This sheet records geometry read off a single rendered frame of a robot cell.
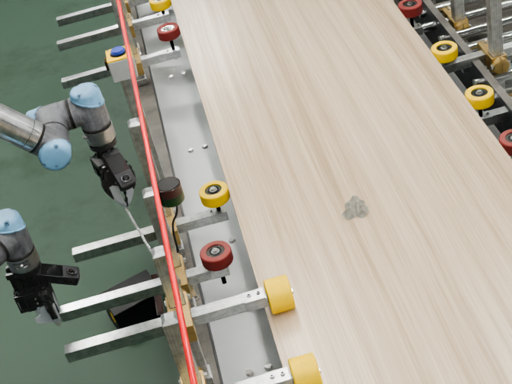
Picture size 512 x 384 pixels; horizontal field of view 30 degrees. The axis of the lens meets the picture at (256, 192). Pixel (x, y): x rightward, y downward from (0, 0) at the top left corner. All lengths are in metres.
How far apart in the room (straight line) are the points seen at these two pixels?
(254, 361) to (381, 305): 0.46
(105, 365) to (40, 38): 2.74
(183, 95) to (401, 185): 1.32
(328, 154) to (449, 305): 0.67
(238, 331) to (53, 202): 1.94
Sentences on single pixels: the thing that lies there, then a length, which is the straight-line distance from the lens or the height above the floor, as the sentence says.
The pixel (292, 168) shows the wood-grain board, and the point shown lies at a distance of 2.59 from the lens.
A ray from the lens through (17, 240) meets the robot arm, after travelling 2.26.
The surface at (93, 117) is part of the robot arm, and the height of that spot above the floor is 1.24.
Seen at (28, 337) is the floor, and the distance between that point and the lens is 3.74.
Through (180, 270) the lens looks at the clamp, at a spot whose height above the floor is 0.87.
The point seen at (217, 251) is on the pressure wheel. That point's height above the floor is 0.91.
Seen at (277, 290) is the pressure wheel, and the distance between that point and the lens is 2.14.
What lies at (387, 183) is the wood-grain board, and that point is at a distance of 2.48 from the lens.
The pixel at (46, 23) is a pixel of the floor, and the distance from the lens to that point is 5.94.
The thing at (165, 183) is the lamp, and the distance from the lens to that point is 2.29.
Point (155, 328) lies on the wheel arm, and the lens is 2.16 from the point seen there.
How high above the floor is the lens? 2.44
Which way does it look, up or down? 37 degrees down
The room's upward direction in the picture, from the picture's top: 14 degrees counter-clockwise
